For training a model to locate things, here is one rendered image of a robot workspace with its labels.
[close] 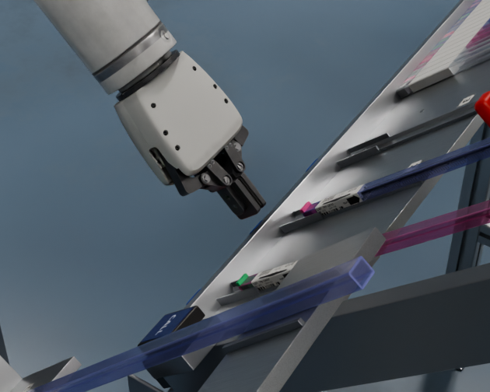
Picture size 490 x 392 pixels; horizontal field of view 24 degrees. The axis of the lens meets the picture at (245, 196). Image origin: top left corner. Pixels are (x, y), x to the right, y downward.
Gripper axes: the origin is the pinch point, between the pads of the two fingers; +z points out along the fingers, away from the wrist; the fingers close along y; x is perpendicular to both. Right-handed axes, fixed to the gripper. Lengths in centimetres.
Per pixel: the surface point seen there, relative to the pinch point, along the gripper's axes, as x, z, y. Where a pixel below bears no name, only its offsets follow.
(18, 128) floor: -115, -13, -53
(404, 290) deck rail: 33.8, 3.5, 19.9
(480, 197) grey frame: -19, 31, -49
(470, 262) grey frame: -29, 41, -49
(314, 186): 3.5, 3.8, -5.4
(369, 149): 8.6, 4.0, -9.7
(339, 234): 15.1, 4.7, 5.6
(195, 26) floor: -107, -6, -101
